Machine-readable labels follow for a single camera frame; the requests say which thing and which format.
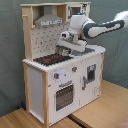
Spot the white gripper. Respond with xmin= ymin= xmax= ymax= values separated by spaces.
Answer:
xmin=58 ymin=31 xmax=87 ymax=52

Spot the small metal pot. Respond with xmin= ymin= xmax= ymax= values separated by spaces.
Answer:
xmin=58 ymin=47 xmax=69 ymax=56

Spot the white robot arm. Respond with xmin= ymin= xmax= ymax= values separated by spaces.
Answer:
xmin=58 ymin=11 xmax=128 ymax=52

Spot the wooden toy kitchen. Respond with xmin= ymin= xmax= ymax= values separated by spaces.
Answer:
xmin=22 ymin=2 xmax=105 ymax=127

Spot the grey toy sink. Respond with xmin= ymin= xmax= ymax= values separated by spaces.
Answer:
xmin=70 ymin=47 xmax=95 ymax=56

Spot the red right oven knob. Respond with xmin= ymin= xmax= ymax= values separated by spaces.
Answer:
xmin=71 ymin=66 xmax=78 ymax=73

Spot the red oven knob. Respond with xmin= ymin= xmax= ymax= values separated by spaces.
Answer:
xmin=71 ymin=66 xmax=78 ymax=73
xmin=54 ymin=73 xmax=59 ymax=79

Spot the black toy stovetop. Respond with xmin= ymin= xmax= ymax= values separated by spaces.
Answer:
xmin=34 ymin=53 xmax=71 ymax=66

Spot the toy microwave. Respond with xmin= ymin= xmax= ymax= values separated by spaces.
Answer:
xmin=66 ymin=3 xmax=90 ymax=21

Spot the white cabinet door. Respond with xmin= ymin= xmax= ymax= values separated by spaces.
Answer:
xmin=80 ymin=55 xmax=102 ymax=106

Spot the grey range hood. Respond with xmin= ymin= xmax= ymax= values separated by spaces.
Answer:
xmin=35 ymin=5 xmax=64 ymax=27

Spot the red left oven knob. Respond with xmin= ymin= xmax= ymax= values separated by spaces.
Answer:
xmin=54 ymin=73 xmax=59 ymax=79

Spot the toy oven door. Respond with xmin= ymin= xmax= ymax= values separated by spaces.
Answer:
xmin=56 ymin=84 xmax=74 ymax=111

